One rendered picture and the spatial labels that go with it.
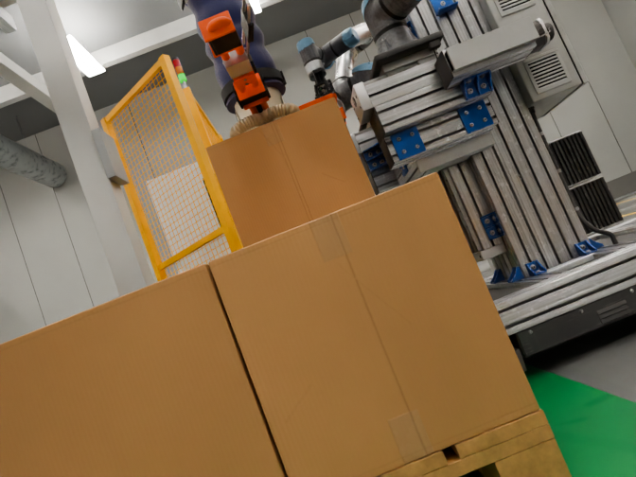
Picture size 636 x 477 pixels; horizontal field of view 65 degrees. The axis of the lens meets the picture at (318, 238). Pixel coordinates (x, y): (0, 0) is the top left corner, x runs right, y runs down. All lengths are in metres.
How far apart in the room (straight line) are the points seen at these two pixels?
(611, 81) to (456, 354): 12.82
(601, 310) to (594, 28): 12.50
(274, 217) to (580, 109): 11.82
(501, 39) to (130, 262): 2.16
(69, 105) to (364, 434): 2.78
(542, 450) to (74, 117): 2.90
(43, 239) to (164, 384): 11.80
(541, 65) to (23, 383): 1.73
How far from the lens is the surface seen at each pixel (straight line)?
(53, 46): 3.45
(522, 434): 0.86
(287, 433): 0.81
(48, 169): 11.75
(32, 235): 12.71
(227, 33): 1.22
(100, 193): 3.05
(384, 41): 1.71
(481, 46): 1.59
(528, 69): 1.92
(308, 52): 2.16
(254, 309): 0.79
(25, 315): 12.69
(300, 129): 1.46
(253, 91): 1.53
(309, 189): 1.41
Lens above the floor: 0.43
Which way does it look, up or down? 6 degrees up
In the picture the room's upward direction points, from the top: 22 degrees counter-clockwise
